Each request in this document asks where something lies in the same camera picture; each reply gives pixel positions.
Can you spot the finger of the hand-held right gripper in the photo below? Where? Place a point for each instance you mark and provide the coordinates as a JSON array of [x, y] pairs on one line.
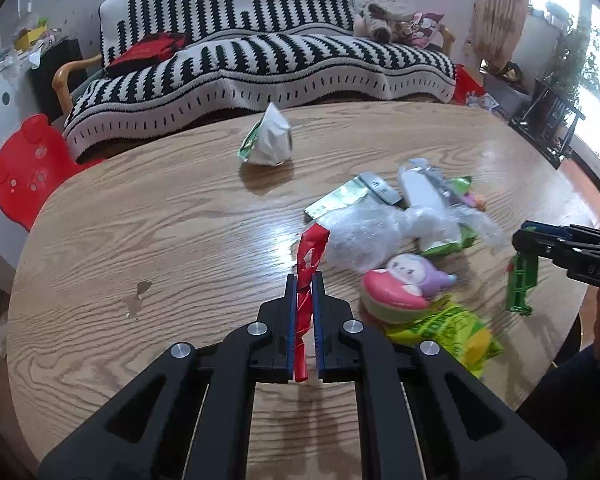
[[530, 245], [545, 226]]

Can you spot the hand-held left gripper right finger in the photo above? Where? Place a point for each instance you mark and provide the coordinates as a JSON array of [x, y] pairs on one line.
[[318, 310]]

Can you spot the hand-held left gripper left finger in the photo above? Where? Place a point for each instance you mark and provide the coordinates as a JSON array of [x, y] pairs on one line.
[[291, 310]]

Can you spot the dark green ridged wrapper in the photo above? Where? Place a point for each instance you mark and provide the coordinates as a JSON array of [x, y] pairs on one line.
[[519, 290]]

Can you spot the red foil wrapper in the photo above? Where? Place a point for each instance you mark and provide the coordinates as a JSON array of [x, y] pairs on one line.
[[307, 260]]

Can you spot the green white long wrapper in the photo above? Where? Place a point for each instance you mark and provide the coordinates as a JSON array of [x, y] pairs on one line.
[[447, 246]]

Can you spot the white packet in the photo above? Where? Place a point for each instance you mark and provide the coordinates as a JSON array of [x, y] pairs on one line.
[[272, 140]]

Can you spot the pink plush squishy toy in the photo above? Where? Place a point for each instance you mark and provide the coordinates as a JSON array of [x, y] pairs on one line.
[[395, 295]]

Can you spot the green pink candy wrapper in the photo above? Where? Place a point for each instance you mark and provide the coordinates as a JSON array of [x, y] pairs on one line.
[[467, 192]]

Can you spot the clear plastic bag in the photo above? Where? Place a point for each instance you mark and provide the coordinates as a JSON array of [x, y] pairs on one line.
[[360, 235]]

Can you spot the silver green foil wrapper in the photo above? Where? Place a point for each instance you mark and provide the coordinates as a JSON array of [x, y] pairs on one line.
[[335, 200]]

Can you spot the black wooden chair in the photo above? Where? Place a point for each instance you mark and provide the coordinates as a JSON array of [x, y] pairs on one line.
[[545, 110]]

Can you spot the yellow green snack bag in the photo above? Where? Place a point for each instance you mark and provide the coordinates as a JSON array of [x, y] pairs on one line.
[[450, 335]]

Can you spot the white tube in wrapper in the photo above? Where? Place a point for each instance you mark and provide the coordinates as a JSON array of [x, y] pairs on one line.
[[422, 190]]

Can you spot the scattered white papers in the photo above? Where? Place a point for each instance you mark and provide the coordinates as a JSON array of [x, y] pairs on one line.
[[482, 102]]

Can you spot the person's dark trousers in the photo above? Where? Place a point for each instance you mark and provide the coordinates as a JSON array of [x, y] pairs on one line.
[[575, 400]]

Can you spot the red bag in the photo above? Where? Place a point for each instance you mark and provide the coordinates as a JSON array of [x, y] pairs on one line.
[[465, 87]]

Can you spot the green houseplants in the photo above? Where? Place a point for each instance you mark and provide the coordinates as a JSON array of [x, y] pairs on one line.
[[575, 55]]

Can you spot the beige patterned curtain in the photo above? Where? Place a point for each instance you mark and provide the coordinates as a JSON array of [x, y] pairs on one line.
[[500, 10]]

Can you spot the pink printed pillow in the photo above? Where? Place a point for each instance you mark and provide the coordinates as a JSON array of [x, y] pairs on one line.
[[427, 30]]

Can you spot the black white striped sofa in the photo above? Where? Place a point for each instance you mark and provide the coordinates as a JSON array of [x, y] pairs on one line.
[[280, 60]]

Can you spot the brown plush toy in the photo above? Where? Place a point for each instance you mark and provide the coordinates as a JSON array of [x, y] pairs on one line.
[[380, 17]]

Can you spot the red cushion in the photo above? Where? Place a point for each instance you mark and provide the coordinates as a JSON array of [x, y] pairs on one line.
[[145, 52]]

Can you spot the red bear-shaped chair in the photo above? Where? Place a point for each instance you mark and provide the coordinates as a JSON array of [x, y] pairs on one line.
[[25, 170]]

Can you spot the black side cabinet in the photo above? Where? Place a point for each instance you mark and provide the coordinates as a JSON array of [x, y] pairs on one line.
[[55, 65]]

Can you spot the white cabinet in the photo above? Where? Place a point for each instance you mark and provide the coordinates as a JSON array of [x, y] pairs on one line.
[[0, 105]]

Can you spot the yellow box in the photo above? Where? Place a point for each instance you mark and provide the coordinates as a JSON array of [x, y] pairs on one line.
[[30, 35]]

